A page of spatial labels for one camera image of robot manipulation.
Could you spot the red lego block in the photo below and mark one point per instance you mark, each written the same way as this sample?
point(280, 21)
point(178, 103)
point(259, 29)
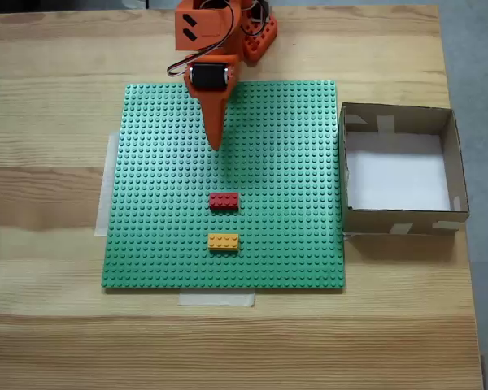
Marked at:
point(224, 201)

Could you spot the green lego baseplate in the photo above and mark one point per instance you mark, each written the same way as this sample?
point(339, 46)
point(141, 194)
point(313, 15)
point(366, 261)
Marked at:
point(166, 183)

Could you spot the yellow lego block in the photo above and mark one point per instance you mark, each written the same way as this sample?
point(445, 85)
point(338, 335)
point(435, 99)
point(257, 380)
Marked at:
point(223, 242)

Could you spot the brown cardboard box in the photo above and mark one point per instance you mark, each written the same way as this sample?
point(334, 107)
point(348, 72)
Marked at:
point(370, 223)

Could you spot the white paper box liner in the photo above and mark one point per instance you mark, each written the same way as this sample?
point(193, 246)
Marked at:
point(398, 178)

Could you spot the long masking tape strip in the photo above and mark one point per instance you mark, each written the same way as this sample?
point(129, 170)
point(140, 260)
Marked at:
point(103, 195)

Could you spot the short masking tape strip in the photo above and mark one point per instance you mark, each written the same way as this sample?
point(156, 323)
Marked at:
point(215, 300)

